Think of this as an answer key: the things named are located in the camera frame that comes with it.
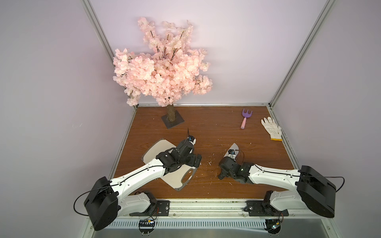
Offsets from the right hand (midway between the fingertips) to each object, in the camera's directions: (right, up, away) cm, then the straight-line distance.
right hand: (224, 165), depth 86 cm
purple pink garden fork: (+22, +31, +26) cm, 46 cm away
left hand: (-17, +8, -6) cm, 20 cm away
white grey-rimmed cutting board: (-27, -6, -3) cm, 28 cm away
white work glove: (+39, +21, +20) cm, 49 cm away
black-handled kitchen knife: (+3, +10, -9) cm, 14 cm away
